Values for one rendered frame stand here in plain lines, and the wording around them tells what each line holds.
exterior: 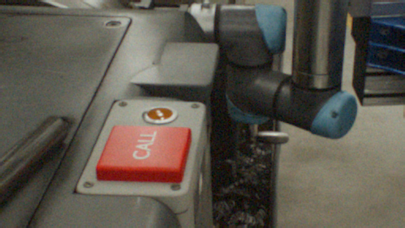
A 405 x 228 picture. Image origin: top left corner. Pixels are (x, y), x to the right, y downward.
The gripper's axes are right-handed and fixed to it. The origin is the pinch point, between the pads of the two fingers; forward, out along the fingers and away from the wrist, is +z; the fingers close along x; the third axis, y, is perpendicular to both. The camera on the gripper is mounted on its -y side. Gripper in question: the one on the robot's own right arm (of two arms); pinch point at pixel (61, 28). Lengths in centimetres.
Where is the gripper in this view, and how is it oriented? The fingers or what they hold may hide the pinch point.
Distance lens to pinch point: 126.5
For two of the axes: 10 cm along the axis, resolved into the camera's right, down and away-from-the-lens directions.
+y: 1.2, -4.7, 8.7
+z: -9.9, -0.4, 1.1
